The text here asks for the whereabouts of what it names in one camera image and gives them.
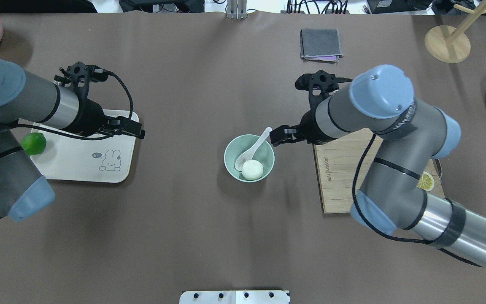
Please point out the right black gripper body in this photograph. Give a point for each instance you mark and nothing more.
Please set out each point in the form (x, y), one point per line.
(309, 128)

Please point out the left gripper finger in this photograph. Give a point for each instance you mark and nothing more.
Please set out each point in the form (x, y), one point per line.
(123, 124)
(137, 132)

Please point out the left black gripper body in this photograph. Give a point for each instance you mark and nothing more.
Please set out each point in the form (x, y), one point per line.
(90, 118)

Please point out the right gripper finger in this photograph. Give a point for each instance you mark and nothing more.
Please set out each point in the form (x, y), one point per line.
(284, 134)

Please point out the white steamed bun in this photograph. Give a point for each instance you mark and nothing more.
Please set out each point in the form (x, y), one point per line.
(252, 170)

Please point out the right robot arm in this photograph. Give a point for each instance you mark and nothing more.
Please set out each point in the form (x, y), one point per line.
(412, 132)

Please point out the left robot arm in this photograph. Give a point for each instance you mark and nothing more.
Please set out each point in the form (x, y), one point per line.
(60, 106)

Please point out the grey folded cloth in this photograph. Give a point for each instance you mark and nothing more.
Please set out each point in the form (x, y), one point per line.
(320, 44)

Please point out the cream rabbit tray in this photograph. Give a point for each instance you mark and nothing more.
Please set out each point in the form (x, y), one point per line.
(64, 158)

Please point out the green lime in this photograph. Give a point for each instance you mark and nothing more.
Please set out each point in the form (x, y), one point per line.
(34, 143)

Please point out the bamboo cutting board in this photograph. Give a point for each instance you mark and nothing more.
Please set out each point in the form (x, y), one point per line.
(336, 163)

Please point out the wooden mug tree stand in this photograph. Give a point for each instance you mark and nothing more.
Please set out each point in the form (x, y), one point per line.
(450, 44)

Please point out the aluminium frame post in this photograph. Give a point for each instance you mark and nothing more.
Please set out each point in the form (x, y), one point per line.
(236, 9)

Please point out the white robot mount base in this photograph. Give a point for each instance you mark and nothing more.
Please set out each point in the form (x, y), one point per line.
(256, 296)

